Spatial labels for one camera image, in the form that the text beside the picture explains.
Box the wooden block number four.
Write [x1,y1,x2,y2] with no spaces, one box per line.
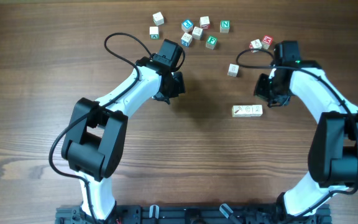
[252,105,263,116]

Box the wooden block yellow side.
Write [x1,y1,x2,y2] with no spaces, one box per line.
[242,105,253,117]

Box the wooden block hammer picture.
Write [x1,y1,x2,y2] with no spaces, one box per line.
[232,105,244,117]

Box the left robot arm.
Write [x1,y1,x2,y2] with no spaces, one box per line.
[56,39,185,223]

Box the plain wooden block green side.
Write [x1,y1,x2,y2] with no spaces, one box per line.
[227,63,239,77]

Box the wooden block blue A side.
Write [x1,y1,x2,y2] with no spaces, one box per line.
[181,32,193,47]

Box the wooden block red A side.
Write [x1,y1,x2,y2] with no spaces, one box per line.
[249,39,262,53]

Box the red letter M block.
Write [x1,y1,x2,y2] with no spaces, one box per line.
[261,35,273,50]

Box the wooden block green A side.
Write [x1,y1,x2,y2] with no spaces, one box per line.
[149,26,160,39]

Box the green letter F block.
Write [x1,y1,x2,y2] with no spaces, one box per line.
[206,35,218,50]

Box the blue letter P block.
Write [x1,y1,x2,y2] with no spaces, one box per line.
[181,19,194,33]

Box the plain wooden block top-left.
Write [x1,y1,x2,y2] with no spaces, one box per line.
[152,12,164,26]

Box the green letter N block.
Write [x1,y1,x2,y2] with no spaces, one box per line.
[219,20,231,33]

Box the right camera cable black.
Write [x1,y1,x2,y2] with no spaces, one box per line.
[236,48,358,218]

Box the camera cable black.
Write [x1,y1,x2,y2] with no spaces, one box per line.
[48,32,152,224]
[236,48,358,218]

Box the left camera cable black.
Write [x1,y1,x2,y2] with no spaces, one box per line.
[48,32,152,224]

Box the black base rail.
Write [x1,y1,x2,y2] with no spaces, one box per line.
[55,204,332,224]

